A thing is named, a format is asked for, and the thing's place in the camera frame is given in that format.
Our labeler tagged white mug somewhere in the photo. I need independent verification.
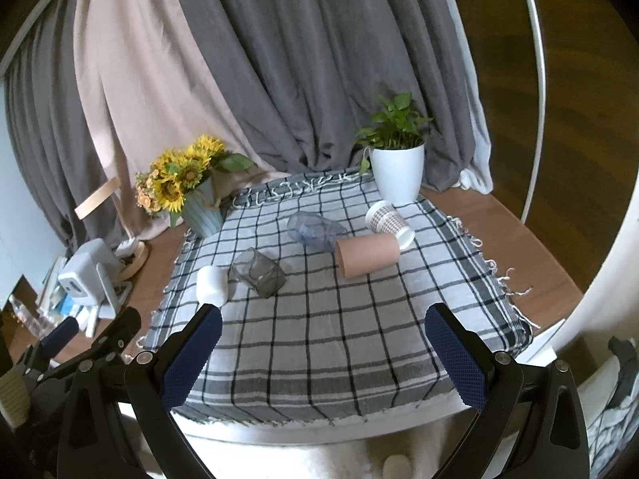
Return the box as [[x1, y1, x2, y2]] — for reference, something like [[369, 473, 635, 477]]
[[196, 265, 228, 308]]

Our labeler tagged grey curtain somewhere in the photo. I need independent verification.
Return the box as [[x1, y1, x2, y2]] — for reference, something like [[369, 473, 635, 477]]
[[1, 0, 493, 250]]

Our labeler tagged sunflower bouquet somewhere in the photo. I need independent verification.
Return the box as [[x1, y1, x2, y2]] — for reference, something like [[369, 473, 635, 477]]
[[134, 134, 254, 225]]

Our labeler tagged white box device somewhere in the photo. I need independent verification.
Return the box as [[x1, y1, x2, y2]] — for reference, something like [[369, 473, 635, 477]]
[[58, 239, 122, 319]]

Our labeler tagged white floor lamp pole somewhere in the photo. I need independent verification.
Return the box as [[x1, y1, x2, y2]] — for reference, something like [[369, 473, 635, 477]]
[[513, 0, 547, 225]]

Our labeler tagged wooden stick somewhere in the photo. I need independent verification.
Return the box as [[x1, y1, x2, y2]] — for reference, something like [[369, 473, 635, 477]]
[[75, 176, 120, 220]]

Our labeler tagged grey glass cup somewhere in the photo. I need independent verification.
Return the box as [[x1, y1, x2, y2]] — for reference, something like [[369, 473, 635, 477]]
[[231, 247, 286, 299]]

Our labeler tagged beige curtain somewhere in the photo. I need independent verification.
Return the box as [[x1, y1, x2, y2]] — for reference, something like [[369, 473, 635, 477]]
[[73, 0, 280, 239]]

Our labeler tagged black white checkered tablecloth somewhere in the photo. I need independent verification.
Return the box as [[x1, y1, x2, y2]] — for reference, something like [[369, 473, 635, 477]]
[[143, 172, 533, 425]]

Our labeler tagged brown checkered paper cup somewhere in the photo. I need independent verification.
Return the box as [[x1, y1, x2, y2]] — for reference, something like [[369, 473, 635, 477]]
[[365, 200, 415, 251]]

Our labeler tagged clear blue plastic cup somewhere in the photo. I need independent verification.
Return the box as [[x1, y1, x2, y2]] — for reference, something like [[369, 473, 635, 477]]
[[287, 211, 349, 252]]

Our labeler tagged pink paper cup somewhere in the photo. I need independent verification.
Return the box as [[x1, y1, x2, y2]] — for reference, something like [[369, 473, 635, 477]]
[[335, 234, 400, 279]]

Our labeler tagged light blue ribbed vase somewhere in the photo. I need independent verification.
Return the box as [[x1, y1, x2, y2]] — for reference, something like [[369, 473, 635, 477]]
[[182, 175, 223, 239]]

